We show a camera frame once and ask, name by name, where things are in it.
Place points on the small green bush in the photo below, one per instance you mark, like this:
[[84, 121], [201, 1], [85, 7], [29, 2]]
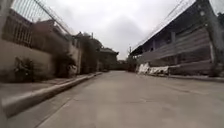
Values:
[[23, 69]]

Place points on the grey raised sidewalk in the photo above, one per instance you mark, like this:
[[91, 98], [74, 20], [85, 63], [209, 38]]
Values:
[[20, 88]]

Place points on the pale concrete kerb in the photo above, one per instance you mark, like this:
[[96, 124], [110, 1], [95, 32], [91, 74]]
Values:
[[33, 98]]

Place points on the grey concrete road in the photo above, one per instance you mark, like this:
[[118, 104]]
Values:
[[126, 100]]

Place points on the dark building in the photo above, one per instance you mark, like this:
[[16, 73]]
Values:
[[106, 58]]

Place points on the dark bush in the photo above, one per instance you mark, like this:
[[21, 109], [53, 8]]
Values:
[[63, 63]]

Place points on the white banner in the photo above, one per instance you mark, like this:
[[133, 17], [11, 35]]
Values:
[[159, 70]]

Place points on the grey sidewalk with kerb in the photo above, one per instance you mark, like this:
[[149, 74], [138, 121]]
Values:
[[200, 78]]

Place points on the grey slatted building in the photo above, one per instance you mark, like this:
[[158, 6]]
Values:
[[190, 43]]

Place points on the white cloth sheet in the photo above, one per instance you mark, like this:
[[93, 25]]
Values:
[[144, 68]]

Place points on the pale wall with fence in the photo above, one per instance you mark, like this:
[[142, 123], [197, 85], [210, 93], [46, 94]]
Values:
[[20, 53]]

